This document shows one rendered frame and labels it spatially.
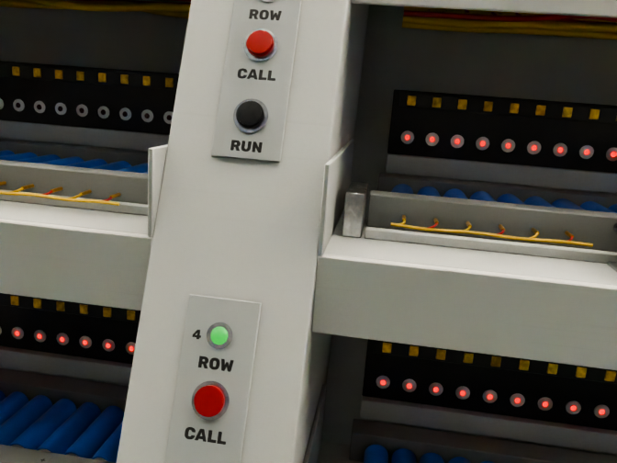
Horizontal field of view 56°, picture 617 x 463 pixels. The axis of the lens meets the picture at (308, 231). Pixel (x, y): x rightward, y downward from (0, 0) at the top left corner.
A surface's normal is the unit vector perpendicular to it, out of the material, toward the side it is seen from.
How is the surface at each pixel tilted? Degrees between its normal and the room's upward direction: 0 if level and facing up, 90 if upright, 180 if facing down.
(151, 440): 90
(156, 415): 90
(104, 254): 112
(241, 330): 90
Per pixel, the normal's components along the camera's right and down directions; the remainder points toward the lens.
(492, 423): -0.15, 0.22
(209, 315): -0.11, -0.16
